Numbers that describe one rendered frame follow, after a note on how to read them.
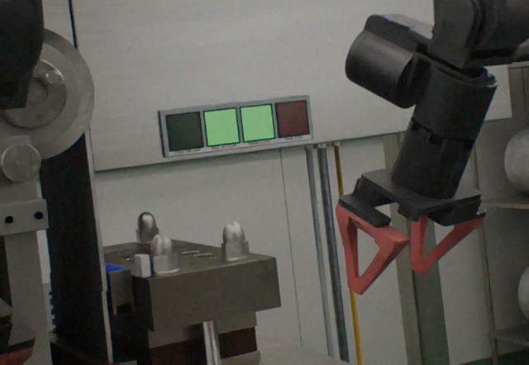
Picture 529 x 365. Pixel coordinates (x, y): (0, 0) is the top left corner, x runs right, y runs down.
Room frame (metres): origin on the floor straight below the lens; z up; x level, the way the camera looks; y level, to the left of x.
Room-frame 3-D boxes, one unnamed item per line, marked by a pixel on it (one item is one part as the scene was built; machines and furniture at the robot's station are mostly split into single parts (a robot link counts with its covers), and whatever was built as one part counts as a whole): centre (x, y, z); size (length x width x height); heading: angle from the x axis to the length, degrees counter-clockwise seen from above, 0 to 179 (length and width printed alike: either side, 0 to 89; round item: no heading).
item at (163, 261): (1.27, 0.12, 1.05); 0.04 x 0.04 x 0.04
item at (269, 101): (1.68, 0.02, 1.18); 0.25 x 0.01 x 0.07; 115
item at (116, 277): (1.37, 0.22, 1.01); 0.23 x 0.03 x 0.05; 25
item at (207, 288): (1.45, 0.15, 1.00); 0.40 x 0.16 x 0.06; 25
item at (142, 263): (1.27, 0.15, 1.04); 0.02 x 0.01 x 0.02; 25
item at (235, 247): (1.32, 0.04, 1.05); 0.04 x 0.04 x 0.04
